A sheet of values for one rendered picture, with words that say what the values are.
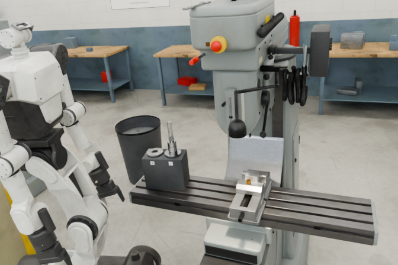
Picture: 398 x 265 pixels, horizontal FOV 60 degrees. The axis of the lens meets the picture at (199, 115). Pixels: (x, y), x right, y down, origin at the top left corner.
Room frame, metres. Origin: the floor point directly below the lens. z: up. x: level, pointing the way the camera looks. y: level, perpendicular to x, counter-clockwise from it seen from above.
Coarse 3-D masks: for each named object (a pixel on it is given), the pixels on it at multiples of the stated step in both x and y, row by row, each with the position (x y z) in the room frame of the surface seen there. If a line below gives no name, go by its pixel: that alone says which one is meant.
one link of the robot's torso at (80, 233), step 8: (72, 224) 1.20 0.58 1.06; (80, 224) 1.20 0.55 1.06; (104, 224) 1.35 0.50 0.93; (72, 232) 1.19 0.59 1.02; (80, 232) 1.19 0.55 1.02; (88, 232) 1.19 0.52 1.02; (104, 232) 1.32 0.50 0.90; (72, 240) 1.21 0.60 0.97; (80, 240) 1.19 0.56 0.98; (88, 240) 1.19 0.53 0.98; (96, 240) 1.24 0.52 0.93; (104, 240) 1.33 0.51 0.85; (80, 248) 1.19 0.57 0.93; (88, 248) 1.19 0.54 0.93; (96, 248) 1.23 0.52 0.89; (72, 256) 1.25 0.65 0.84; (80, 256) 1.22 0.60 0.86; (88, 256) 1.21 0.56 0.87; (96, 256) 1.23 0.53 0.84; (80, 264) 1.25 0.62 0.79; (88, 264) 1.24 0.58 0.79; (96, 264) 1.32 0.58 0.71
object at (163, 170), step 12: (144, 156) 1.62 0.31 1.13; (156, 156) 1.59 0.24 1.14; (168, 156) 1.58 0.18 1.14; (180, 156) 1.58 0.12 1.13; (144, 168) 1.59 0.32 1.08; (156, 168) 1.58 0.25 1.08; (168, 168) 1.56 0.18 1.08; (180, 168) 1.55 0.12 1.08; (156, 180) 1.58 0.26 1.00; (168, 180) 1.56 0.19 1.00; (180, 180) 1.55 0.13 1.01
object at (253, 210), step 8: (264, 176) 1.44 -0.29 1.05; (264, 184) 1.43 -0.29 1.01; (272, 184) 1.53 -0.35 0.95; (264, 192) 1.40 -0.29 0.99; (240, 200) 1.32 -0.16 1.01; (248, 200) 1.33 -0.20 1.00; (256, 200) 1.31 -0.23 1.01; (264, 200) 1.39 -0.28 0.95; (232, 208) 1.27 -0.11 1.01; (240, 208) 1.27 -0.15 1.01; (248, 208) 1.26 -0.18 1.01; (256, 208) 1.25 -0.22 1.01; (264, 208) 1.33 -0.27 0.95; (232, 216) 1.27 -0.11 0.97; (248, 216) 1.24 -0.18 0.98; (256, 216) 1.25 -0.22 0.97; (256, 224) 1.22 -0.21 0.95
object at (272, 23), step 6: (282, 12) 1.63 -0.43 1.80; (276, 18) 1.46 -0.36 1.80; (282, 18) 1.57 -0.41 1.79; (270, 24) 1.32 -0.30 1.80; (276, 24) 1.41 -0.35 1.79; (258, 30) 1.23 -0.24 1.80; (264, 30) 1.22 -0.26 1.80; (270, 30) 1.29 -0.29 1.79; (258, 36) 1.23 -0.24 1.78; (264, 36) 1.22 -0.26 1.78
